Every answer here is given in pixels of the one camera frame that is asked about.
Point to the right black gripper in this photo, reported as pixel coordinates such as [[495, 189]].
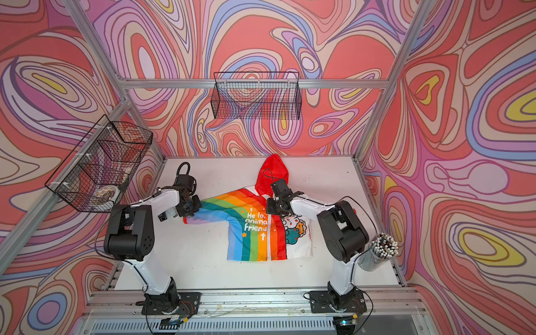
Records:
[[270, 210]]

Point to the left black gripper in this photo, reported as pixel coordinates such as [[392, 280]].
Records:
[[197, 204]]

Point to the rainbow kids hooded jacket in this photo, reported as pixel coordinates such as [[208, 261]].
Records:
[[254, 235]]

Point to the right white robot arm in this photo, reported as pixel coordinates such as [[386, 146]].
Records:
[[343, 232]]

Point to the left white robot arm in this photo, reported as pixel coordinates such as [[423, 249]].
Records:
[[130, 235]]

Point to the round tin in basket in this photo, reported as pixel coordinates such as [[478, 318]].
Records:
[[105, 195]]

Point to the clear cup of pencils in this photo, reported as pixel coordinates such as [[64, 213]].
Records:
[[382, 249]]

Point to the black wire basket left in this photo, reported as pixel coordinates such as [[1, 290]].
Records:
[[109, 154]]

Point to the black wire basket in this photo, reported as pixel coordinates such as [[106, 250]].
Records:
[[109, 154], [272, 95]]

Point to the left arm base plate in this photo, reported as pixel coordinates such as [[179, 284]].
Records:
[[183, 303]]

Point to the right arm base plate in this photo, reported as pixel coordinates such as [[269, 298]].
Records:
[[324, 302]]

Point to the black wire basket back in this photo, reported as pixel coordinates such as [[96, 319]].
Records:
[[272, 95]]

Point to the aluminium cage frame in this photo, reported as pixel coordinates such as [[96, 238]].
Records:
[[438, 108]]

